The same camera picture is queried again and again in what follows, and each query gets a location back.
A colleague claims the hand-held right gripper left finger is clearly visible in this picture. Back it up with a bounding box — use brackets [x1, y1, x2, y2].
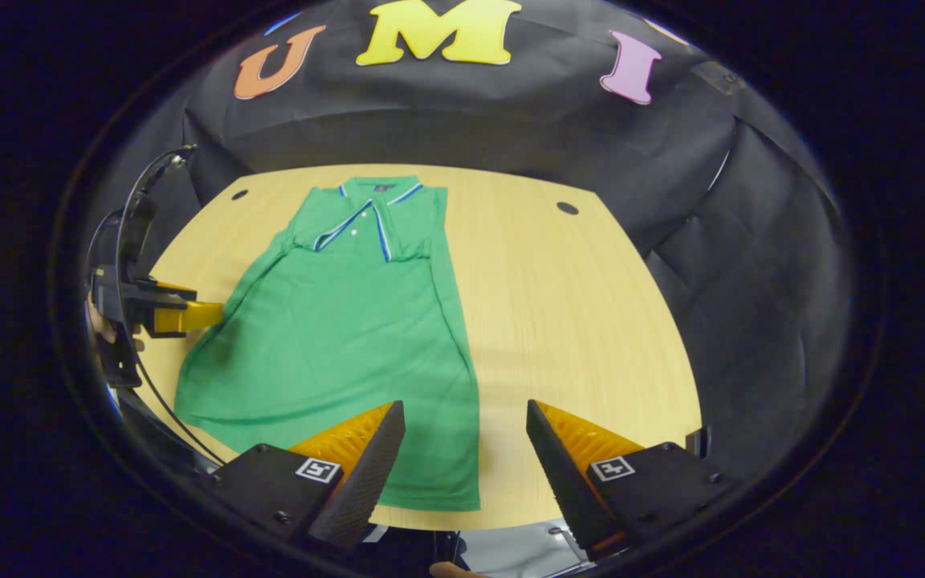
[204, 400, 407, 555]

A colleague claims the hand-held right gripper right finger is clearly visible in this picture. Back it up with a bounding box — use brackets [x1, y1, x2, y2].
[525, 399, 740, 563]

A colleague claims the green T-shirt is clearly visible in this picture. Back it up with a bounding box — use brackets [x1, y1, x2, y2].
[173, 175, 482, 512]

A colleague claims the black backdrop cloth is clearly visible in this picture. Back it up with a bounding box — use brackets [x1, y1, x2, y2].
[85, 0, 853, 482]

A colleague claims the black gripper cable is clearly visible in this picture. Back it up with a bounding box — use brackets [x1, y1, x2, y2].
[113, 143, 226, 466]

